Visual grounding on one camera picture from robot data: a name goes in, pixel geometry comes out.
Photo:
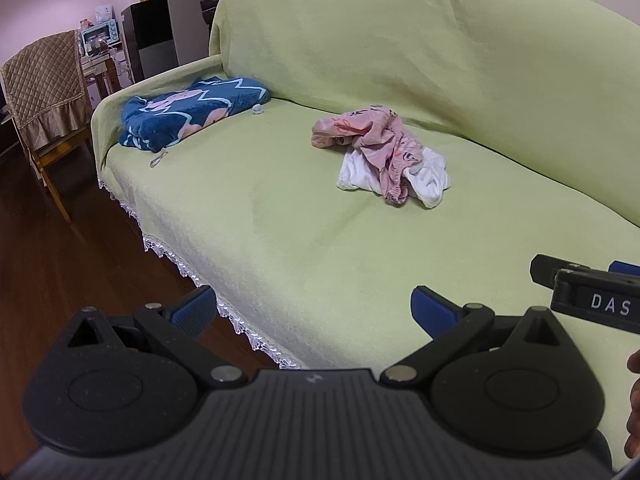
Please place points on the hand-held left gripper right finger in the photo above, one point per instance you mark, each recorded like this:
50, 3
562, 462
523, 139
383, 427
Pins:
430, 310

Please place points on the sofa with green cover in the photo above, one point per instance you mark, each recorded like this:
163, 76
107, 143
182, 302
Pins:
350, 50

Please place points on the person's right hand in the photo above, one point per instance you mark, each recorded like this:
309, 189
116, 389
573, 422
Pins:
635, 420

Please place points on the wooden chair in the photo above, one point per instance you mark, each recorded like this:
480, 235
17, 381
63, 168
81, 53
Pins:
55, 185

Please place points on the small white round object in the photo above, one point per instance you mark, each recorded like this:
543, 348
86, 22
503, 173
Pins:
257, 109

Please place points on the light blue toaster oven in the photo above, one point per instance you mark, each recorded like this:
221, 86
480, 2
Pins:
100, 34

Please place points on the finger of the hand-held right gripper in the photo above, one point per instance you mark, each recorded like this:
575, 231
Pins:
625, 267
547, 269

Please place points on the black mini fridge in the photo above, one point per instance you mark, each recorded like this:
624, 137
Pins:
150, 25

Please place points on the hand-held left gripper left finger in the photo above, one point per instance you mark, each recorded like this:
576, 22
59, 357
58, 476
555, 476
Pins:
192, 310

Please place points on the white kitchen appliance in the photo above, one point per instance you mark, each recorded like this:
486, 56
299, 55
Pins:
103, 13

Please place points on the brown quilted chair cover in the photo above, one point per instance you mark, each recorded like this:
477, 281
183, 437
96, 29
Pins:
45, 75

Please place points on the pink printed garment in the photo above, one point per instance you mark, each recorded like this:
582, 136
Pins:
380, 145

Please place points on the white garment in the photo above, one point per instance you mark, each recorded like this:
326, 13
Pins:
360, 175

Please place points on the blue printed blanket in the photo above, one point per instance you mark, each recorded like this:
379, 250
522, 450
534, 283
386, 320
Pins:
170, 120

